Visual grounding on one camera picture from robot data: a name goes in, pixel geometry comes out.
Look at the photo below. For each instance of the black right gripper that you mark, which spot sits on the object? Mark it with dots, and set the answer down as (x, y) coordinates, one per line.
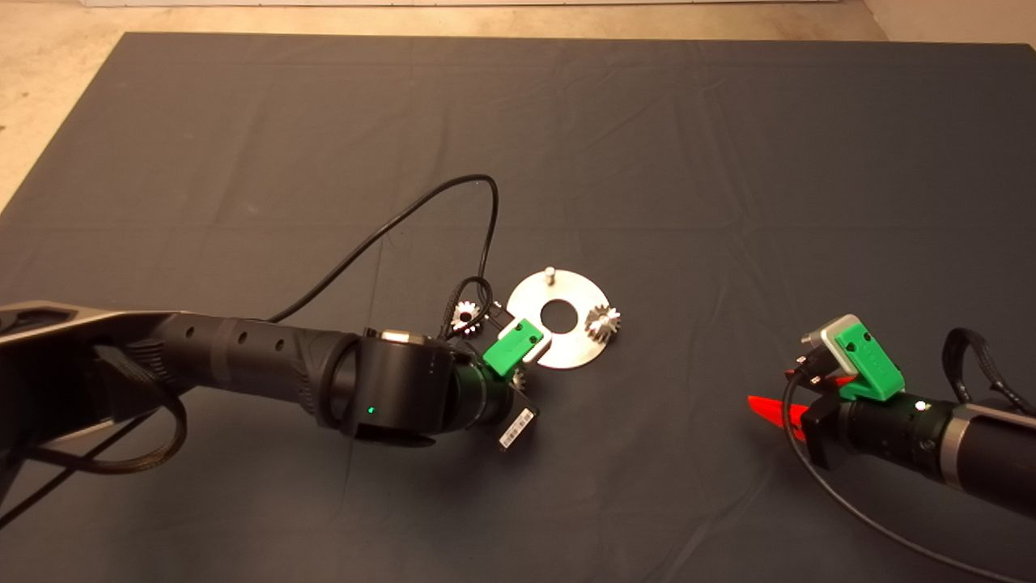
(882, 433)

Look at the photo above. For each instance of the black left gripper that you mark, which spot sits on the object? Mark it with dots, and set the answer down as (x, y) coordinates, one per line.
(494, 405)

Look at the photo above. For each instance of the small steel planetary gear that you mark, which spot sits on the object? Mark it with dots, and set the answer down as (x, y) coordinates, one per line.
(520, 376)
(600, 325)
(469, 326)

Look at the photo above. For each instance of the round metal carrier plate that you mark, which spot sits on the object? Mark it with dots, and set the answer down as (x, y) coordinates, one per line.
(575, 352)

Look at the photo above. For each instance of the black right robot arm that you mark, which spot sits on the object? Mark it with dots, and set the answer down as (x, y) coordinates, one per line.
(999, 461)

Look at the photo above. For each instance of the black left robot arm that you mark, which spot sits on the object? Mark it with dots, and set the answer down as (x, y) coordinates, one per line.
(243, 364)

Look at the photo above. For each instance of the braided black harness loop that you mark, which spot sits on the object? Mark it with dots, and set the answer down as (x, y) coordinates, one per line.
(182, 421)

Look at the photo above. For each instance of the dark grey table cloth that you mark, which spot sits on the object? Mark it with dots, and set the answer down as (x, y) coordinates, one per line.
(243, 121)

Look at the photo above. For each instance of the green left camera mount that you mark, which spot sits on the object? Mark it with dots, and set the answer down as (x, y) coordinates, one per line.
(511, 346)

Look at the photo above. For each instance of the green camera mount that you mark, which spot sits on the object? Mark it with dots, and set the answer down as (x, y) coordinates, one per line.
(866, 364)
(511, 346)

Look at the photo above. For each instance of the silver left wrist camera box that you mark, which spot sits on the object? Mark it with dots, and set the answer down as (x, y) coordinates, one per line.
(537, 354)

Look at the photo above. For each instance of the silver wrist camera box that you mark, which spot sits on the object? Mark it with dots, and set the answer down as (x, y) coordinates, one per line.
(830, 334)
(537, 354)

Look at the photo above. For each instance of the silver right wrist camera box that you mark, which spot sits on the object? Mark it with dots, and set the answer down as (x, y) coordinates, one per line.
(830, 334)

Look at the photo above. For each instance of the green right camera mount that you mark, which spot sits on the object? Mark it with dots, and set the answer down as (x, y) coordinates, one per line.
(866, 364)

